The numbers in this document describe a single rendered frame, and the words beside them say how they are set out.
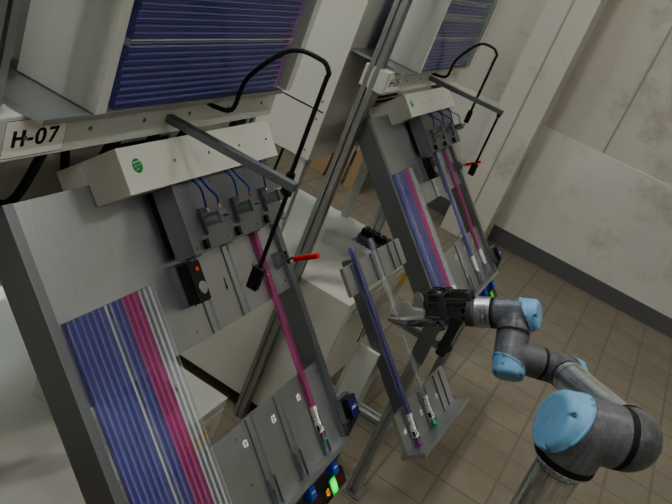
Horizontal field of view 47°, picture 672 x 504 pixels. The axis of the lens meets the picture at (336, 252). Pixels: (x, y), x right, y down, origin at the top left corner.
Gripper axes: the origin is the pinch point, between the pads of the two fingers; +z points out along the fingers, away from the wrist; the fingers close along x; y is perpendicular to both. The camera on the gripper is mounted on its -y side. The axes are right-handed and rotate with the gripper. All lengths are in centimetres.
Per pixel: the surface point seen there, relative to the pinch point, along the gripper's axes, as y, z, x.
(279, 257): 22.4, 14.3, 29.5
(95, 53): 66, 6, 84
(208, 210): 38, 11, 57
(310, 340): 2.1, 10.8, 26.1
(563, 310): -95, 23, -312
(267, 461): -13, 7, 55
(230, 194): 39, 13, 46
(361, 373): -14.9, 10.5, 3.1
